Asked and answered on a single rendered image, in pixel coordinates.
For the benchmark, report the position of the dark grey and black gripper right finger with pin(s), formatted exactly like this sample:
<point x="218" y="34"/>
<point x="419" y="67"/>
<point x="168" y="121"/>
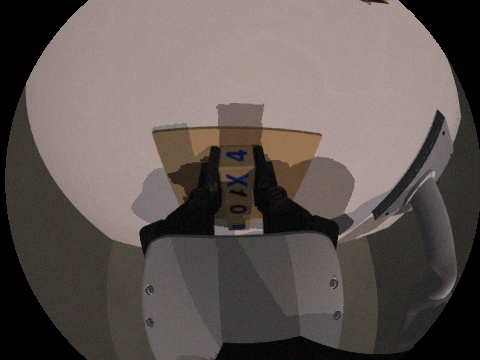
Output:
<point x="279" y="211"/>

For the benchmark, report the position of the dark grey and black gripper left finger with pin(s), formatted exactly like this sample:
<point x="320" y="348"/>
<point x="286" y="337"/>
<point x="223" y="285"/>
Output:
<point x="193" y="215"/>

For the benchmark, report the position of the tan square mat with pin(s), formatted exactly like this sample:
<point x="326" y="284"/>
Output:
<point x="183" y="150"/>

